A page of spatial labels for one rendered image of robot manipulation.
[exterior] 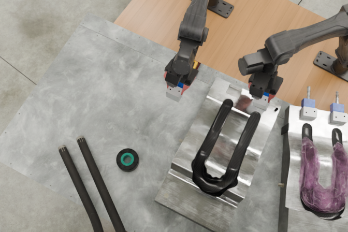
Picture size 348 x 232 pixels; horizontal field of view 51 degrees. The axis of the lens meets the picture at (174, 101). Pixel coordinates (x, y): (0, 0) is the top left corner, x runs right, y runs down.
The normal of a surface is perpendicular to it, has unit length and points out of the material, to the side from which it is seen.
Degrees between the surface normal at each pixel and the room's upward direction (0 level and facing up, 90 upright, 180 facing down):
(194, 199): 0
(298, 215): 0
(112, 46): 0
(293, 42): 9
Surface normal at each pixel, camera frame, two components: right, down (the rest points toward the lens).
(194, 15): -0.02, -0.23
